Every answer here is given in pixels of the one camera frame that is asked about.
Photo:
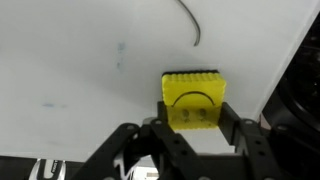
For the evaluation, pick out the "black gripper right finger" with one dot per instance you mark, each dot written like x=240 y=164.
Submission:
x=230 y=123

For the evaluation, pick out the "white drawing board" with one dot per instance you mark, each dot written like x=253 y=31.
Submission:
x=100 y=83

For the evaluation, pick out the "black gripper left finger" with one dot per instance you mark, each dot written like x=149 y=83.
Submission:
x=162 y=113

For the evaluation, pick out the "yellow smiley eraser sponge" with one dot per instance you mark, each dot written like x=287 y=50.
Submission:
x=193 y=100

